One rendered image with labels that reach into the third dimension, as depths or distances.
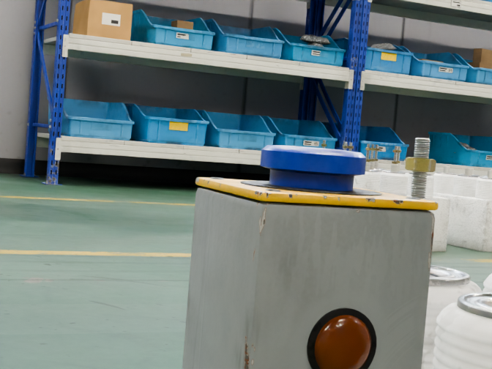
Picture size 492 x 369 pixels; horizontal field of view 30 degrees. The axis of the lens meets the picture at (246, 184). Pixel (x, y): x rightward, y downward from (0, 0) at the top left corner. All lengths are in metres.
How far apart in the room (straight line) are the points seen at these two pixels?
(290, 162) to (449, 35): 6.63
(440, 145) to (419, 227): 6.08
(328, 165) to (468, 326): 0.17
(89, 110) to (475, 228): 2.82
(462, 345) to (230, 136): 4.79
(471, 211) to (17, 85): 3.13
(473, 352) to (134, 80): 5.36
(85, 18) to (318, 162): 4.74
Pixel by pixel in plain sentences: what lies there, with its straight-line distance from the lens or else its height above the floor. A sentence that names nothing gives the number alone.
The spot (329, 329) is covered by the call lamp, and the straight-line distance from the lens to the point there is 0.32.
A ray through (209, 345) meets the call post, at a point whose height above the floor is 0.25.
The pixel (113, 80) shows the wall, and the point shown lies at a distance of 5.75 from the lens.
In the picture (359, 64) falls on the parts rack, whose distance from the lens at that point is 5.61.
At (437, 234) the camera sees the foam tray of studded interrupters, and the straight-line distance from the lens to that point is 3.12.
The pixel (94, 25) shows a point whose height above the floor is 0.85.
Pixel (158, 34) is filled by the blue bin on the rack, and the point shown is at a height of 0.85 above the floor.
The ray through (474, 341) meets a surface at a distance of 0.48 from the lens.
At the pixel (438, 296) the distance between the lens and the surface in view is 0.57.
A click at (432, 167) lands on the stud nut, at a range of 0.60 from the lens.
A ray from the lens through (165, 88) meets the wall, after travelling 5.86.
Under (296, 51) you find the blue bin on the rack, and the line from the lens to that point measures 5.45.
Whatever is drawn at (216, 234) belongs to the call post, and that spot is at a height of 0.29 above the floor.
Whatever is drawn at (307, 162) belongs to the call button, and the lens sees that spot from 0.33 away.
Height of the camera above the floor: 0.33
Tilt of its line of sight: 3 degrees down
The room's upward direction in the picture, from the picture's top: 5 degrees clockwise
